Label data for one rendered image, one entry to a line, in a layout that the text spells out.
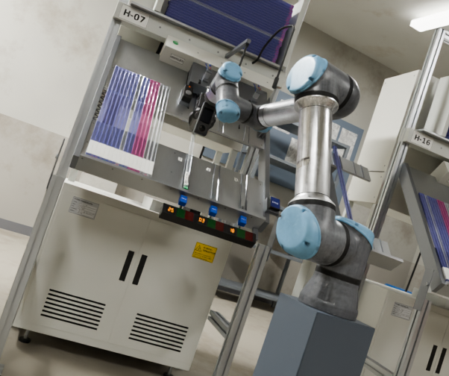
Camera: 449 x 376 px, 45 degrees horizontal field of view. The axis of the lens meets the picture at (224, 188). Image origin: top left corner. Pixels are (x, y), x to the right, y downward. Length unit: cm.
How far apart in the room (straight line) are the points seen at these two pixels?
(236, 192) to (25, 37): 332
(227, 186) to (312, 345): 81
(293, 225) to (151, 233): 96
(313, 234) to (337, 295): 19
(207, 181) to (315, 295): 72
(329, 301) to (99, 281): 105
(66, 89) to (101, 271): 299
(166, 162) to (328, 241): 80
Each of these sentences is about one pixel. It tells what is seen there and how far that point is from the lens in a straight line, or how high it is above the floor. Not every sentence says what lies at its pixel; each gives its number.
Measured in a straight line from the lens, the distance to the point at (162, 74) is 226.
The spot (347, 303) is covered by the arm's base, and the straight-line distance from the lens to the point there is 138.
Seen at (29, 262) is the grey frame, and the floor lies 36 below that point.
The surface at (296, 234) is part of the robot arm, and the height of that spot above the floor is 70.
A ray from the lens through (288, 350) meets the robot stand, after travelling 139.
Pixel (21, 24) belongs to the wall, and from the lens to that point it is 500.
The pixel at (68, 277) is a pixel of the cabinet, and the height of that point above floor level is 29.
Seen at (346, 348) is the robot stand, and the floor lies 49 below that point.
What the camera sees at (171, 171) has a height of 78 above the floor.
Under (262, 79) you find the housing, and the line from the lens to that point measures 239.
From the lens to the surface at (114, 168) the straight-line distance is 180.
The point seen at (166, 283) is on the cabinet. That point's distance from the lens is 219.
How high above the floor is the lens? 69
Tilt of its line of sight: 3 degrees up
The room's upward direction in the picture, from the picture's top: 19 degrees clockwise
